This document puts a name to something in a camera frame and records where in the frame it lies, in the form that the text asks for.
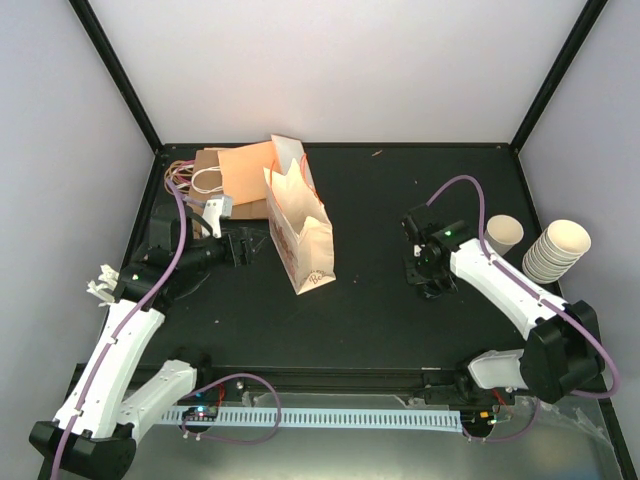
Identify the printed white paper bag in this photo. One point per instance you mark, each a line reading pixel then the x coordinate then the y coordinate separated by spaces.
pixel 300 227

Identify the orange kraft paper bag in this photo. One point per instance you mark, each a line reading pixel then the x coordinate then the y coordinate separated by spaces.
pixel 242 168

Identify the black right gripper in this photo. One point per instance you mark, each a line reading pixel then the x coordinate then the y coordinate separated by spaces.
pixel 441 274

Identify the single paper coffee cup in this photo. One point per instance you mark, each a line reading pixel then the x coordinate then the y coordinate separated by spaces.
pixel 502 233

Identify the white slotted cable rail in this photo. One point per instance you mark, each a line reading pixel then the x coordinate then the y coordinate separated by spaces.
pixel 317 418

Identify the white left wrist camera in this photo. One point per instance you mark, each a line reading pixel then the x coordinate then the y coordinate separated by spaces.
pixel 216 209

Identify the black paper coffee cup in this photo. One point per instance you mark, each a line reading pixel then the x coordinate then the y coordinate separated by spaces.
pixel 430 280

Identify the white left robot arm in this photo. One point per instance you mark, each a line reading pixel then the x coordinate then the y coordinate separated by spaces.
pixel 96 432

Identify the stack of paper cups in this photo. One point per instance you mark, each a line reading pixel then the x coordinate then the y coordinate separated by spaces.
pixel 556 251

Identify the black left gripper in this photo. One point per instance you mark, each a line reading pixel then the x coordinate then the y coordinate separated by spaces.
pixel 234 258

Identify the brown kraft paper bag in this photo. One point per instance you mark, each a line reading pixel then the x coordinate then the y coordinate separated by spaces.
pixel 200 179

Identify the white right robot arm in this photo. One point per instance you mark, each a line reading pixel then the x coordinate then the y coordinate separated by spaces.
pixel 559 356

